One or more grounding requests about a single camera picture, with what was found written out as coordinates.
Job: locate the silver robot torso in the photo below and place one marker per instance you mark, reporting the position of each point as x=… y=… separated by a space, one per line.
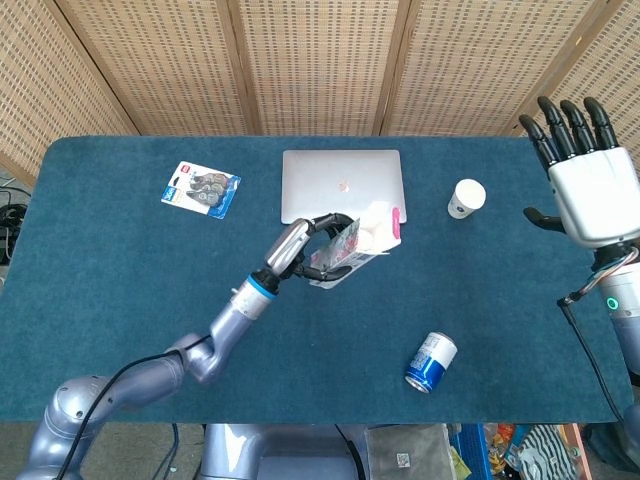
x=260 y=452

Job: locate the blue plastic crate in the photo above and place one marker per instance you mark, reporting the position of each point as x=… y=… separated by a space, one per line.
x=472 y=450

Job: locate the silver closed laptop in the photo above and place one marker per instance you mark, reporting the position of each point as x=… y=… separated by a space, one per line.
x=330 y=180

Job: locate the white pink carton box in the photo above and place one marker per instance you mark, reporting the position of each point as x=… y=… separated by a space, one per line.
x=342 y=250

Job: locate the black white striped cloth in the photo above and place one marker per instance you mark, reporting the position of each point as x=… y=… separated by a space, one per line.
x=545 y=447

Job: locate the grey bag with QR label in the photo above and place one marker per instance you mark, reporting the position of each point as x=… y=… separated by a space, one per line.
x=405 y=450

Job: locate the woven wooden folding screen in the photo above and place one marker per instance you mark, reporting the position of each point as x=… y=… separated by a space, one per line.
x=320 y=65

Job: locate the correction tape blister pack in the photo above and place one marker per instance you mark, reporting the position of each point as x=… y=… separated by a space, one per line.
x=200 y=190

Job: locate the white flowered paper cup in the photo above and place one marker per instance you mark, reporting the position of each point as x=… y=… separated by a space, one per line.
x=467 y=197

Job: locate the teal table cloth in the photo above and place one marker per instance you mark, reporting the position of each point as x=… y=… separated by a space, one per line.
x=320 y=340

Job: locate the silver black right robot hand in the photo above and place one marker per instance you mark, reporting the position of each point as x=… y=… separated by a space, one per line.
x=597 y=195

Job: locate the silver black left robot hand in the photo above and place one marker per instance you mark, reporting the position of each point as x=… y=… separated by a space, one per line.
x=287 y=247

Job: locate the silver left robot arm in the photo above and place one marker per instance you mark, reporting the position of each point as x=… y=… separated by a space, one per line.
x=150 y=380

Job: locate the blue white drink can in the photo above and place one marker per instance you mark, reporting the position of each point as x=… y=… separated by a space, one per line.
x=432 y=360

